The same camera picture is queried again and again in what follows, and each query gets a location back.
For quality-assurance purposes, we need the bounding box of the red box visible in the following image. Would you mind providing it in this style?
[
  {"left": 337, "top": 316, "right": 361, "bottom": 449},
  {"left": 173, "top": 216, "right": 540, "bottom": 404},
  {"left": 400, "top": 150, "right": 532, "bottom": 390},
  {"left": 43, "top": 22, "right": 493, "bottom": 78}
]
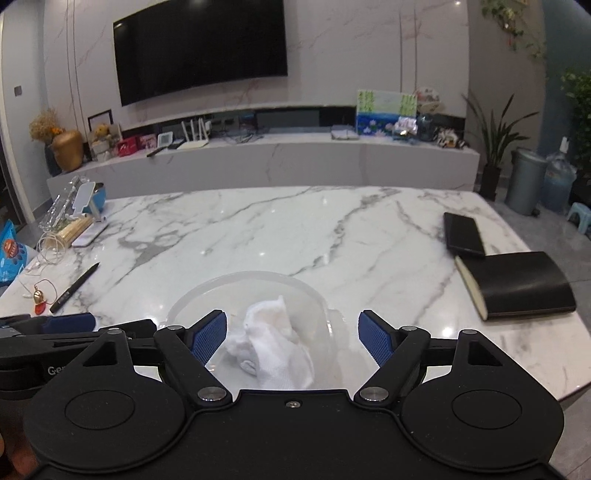
[{"left": 116, "top": 136, "right": 139, "bottom": 158}]

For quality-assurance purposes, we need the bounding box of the blue plastic stool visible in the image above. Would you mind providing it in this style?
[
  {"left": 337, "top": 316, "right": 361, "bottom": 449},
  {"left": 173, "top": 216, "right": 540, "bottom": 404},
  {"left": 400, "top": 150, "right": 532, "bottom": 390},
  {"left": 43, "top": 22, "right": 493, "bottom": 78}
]
[{"left": 566, "top": 202, "right": 591, "bottom": 236}]

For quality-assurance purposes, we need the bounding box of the red charm with gold bell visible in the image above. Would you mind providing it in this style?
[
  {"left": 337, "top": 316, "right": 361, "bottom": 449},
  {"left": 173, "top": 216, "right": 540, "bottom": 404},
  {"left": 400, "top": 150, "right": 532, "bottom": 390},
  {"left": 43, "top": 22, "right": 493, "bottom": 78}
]
[{"left": 26, "top": 278, "right": 58, "bottom": 316}]

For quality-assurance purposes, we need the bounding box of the potted green plant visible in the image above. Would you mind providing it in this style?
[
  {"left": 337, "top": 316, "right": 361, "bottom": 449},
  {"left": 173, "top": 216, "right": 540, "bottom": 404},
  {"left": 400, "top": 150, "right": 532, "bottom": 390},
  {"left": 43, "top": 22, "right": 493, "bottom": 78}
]
[{"left": 464, "top": 91, "right": 539, "bottom": 201}]

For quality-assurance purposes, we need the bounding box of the black pen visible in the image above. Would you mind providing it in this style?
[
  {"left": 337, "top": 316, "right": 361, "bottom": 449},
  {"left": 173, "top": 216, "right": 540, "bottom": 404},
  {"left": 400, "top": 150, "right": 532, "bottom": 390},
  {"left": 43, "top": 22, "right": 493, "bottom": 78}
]
[{"left": 50, "top": 263, "right": 100, "bottom": 314}]

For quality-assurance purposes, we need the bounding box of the grey trash bin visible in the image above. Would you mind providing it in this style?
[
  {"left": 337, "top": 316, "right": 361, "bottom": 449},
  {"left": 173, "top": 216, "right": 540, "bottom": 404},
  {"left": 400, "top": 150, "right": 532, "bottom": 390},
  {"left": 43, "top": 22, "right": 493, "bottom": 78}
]
[{"left": 505, "top": 147, "right": 548, "bottom": 216}]

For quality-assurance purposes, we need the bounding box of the gold vase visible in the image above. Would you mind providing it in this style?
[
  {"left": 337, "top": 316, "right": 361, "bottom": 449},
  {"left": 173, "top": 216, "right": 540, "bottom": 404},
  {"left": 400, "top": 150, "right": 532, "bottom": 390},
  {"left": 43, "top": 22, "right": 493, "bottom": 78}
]
[{"left": 51, "top": 130, "right": 84, "bottom": 172}]

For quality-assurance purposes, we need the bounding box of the white digital clock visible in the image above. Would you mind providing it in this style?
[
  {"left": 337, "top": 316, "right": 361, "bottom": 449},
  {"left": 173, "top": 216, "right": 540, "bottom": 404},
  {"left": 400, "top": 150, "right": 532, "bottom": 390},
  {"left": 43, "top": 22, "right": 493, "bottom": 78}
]
[{"left": 157, "top": 132, "right": 174, "bottom": 149}]

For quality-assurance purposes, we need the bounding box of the painted lotus picture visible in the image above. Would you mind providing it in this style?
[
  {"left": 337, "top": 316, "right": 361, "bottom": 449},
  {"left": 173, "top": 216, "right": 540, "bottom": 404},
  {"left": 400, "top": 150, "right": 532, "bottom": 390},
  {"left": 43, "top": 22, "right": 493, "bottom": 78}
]
[{"left": 356, "top": 90, "right": 418, "bottom": 137}]

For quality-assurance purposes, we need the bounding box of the bundle of wooden skewers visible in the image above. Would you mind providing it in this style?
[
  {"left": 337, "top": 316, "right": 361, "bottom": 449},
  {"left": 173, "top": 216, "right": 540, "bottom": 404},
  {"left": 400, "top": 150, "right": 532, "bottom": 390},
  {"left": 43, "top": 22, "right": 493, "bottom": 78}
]
[{"left": 55, "top": 214, "right": 94, "bottom": 248}]

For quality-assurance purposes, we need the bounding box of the water bottle jug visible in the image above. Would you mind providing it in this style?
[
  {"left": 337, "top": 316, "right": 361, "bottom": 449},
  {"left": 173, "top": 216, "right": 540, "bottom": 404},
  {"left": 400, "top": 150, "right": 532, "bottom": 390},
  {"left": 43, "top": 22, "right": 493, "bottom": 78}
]
[{"left": 541, "top": 137, "right": 577, "bottom": 213}]

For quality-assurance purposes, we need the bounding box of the clear plastic bowl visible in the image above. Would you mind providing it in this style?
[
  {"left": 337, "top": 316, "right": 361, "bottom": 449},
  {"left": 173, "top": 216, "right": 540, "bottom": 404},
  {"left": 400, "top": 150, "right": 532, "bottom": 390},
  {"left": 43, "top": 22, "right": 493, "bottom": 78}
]
[{"left": 166, "top": 272, "right": 344, "bottom": 396}]

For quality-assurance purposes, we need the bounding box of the white wifi router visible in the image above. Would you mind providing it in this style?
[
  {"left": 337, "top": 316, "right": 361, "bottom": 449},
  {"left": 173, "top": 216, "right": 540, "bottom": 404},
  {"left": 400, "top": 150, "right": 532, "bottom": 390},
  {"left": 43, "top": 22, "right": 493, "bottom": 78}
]
[{"left": 179, "top": 117, "right": 209, "bottom": 150}]

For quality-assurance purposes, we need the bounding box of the black phone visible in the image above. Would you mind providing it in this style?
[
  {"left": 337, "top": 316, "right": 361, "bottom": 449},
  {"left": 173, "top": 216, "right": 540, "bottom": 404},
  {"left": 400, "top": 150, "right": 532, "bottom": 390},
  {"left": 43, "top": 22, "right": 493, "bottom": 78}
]
[{"left": 444, "top": 212, "right": 486, "bottom": 258}]

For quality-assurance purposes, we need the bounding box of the black remote control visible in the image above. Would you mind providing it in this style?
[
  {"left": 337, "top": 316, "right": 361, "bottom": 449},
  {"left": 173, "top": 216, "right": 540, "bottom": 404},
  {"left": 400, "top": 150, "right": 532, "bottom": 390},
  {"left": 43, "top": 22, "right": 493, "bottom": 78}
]
[{"left": 146, "top": 147, "right": 167, "bottom": 158}]

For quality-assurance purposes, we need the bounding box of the white cloth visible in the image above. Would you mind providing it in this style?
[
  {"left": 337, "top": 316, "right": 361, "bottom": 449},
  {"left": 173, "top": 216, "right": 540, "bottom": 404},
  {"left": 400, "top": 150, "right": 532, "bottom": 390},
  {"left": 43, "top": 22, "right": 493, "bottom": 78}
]
[{"left": 225, "top": 295, "right": 315, "bottom": 390}]

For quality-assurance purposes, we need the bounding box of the blue bowl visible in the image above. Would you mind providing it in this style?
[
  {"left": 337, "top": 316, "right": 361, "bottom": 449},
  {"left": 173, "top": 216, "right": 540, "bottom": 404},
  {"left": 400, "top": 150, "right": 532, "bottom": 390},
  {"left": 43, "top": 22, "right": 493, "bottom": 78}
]
[{"left": 92, "top": 182, "right": 106, "bottom": 213}]

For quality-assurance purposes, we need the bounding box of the white phone stand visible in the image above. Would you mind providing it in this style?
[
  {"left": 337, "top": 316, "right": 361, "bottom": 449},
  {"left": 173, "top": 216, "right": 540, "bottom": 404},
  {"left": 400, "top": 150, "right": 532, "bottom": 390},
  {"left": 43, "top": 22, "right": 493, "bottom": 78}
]
[{"left": 71, "top": 181, "right": 104, "bottom": 222}]

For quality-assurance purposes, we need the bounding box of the black notebook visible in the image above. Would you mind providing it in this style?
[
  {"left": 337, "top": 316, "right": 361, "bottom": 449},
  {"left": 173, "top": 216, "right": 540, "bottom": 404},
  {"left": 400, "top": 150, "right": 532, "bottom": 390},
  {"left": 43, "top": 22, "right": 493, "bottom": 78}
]
[{"left": 455, "top": 251, "right": 577, "bottom": 321}]

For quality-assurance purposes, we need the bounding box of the black television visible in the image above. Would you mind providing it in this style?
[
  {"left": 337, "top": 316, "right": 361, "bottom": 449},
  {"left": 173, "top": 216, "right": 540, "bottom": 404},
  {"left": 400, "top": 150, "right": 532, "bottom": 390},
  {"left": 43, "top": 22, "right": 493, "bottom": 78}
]
[{"left": 113, "top": 0, "right": 288, "bottom": 106}]

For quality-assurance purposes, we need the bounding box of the teddy bear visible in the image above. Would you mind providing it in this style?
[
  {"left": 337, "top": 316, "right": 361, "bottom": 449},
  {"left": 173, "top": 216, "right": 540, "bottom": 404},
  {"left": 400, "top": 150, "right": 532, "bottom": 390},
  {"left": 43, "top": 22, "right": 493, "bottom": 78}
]
[{"left": 91, "top": 123, "right": 112, "bottom": 160}]

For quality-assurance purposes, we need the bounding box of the blue snack bag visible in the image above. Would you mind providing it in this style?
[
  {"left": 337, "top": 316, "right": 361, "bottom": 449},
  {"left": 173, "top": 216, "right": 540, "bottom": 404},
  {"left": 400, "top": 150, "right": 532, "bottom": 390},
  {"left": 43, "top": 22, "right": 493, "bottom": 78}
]
[{"left": 0, "top": 220, "right": 28, "bottom": 287}]

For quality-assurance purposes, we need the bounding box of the clear plastic bag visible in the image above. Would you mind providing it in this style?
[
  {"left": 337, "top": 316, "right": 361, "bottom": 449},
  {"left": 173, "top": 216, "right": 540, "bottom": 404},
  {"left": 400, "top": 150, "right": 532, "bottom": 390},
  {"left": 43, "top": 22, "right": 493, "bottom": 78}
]
[{"left": 40, "top": 176, "right": 88, "bottom": 233}]

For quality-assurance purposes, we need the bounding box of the white earphone cable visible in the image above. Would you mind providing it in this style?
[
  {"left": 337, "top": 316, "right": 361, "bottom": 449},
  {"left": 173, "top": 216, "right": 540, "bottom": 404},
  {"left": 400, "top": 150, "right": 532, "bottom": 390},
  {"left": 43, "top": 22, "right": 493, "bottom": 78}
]
[{"left": 18, "top": 232, "right": 66, "bottom": 296}]

